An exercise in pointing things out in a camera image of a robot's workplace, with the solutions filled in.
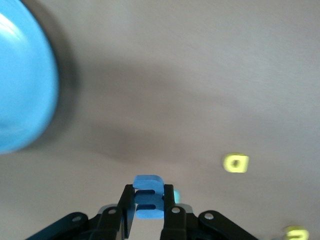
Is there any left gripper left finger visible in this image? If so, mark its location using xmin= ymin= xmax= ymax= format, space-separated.
xmin=24 ymin=184 xmax=137 ymax=240

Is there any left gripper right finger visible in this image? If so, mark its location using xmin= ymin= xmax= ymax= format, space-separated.
xmin=161 ymin=184 xmax=258 ymax=240

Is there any blue foam letter m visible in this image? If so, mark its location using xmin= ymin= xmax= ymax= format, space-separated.
xmin=132 ymin=174 xmax=166 ymax=221

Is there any yellow foam letter a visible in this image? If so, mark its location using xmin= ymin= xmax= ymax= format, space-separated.
xmin=222 ymin=153 xmax=250 ymax=174

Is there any yellow foam letter u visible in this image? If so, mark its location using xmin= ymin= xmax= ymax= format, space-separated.
xmin=281 ymin=225 xmax=310 ymax=240

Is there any blue plate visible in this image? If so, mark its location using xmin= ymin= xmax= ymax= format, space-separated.
xmin=0 ymin=0 xmax=60 ymax=155

